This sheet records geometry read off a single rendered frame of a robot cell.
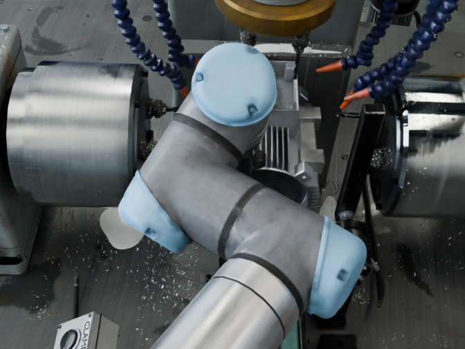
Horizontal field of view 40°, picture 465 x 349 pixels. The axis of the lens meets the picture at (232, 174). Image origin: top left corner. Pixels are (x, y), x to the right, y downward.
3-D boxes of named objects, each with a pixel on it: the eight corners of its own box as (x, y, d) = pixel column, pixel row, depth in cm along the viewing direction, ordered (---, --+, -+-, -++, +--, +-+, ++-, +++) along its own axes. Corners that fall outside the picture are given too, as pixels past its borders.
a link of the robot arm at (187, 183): (196, 266, 52) (265, 155, 54) (95, 203, 57) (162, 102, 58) (221, 282, 60) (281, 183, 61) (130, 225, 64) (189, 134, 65)
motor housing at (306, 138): (211, 146, 126) (212, 73, 112) (307, 150, 126) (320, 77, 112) (205, 229, 113) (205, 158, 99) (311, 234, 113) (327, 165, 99)
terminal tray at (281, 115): (234, 89, 114) (236, 58, 109) (294, 92, 114) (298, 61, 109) (232, 138, 107) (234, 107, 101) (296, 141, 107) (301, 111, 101)
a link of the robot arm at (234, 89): (168, 97, 55) (221, 18, 56) (177, 128, 66) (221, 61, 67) (246, 144, 55) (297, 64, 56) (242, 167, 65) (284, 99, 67)
